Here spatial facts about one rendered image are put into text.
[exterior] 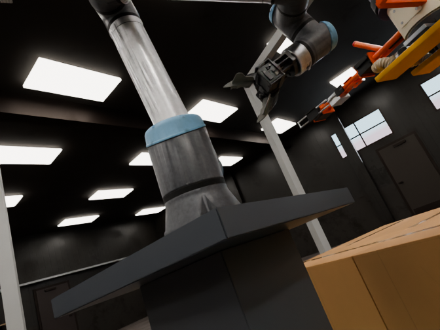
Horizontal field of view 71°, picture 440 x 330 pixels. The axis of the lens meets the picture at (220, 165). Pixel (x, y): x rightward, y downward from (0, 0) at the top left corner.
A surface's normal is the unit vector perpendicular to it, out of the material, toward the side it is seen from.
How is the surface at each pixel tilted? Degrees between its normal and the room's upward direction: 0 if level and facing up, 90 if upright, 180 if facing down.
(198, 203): 75
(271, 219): 90
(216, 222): 90
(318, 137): 90
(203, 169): 95
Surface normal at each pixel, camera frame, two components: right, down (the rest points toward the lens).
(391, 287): -0.86, 0.18
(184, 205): -0.36, -0.43
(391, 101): -0.63, 0.00
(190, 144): 0.33, -0.33
